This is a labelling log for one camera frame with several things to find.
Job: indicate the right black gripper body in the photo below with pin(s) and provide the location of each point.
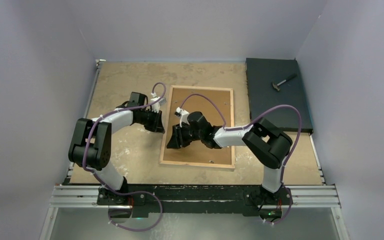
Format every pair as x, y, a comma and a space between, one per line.
187, 134

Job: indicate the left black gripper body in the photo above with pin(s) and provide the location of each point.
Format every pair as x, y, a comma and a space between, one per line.
149, 119

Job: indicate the white wooden picture frame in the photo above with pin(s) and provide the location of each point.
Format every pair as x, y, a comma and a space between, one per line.
197, 154

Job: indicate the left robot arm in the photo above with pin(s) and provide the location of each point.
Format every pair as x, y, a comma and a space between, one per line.
91, 142

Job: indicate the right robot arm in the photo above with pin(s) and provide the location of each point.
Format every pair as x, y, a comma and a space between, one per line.
269, 144

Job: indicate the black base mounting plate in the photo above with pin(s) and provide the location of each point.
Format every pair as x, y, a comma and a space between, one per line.
247, 200

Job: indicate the black foam block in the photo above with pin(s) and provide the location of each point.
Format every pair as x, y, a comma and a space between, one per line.
261, 72

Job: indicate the small hammer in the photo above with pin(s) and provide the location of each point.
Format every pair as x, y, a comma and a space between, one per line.
276, 85

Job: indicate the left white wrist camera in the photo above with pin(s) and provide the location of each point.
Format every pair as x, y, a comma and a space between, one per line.
156, 102

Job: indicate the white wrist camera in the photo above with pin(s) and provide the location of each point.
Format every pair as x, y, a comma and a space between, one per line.
156, 102
183, 116

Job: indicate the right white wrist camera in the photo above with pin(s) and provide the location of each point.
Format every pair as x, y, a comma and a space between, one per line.
183, 116

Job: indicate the aluminium rail frame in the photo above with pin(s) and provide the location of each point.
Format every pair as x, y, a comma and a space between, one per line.
74, 213

